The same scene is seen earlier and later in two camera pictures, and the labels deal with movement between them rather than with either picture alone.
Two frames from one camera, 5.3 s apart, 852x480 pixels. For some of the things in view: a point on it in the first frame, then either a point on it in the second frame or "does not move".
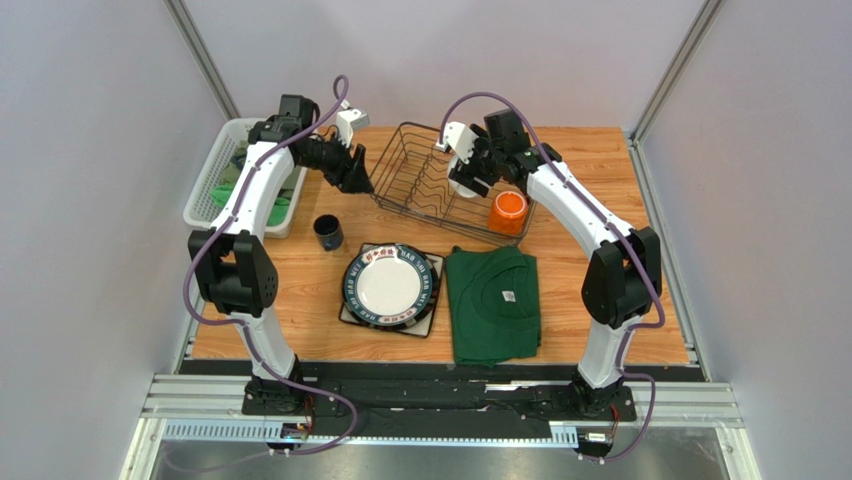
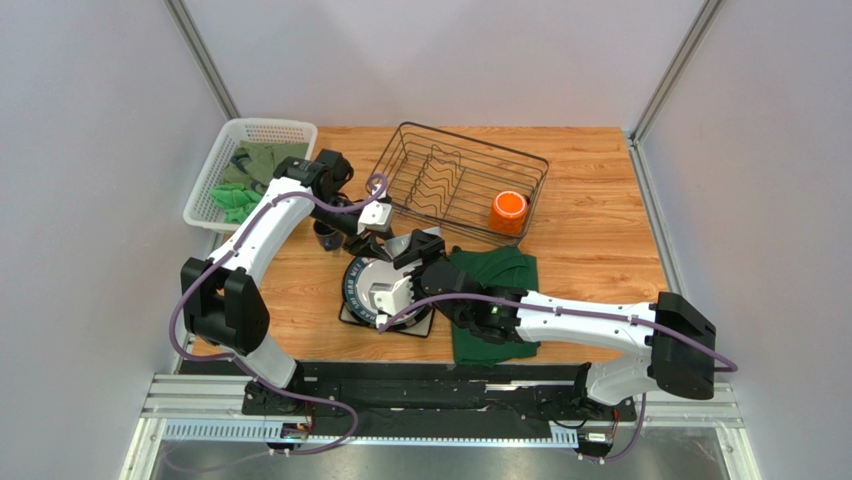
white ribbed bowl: [456, 186] -> [398, 245]
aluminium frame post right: [634, 138] does not move
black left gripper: [358, 180] -> [367, 247]
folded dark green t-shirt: [494, 304] does not move
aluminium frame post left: [194, 46] does not move
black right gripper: [476, 172] -> [421, 251]
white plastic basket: [200, 211] does not move
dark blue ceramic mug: [328, 231] does not move
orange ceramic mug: [508, 213] does not move
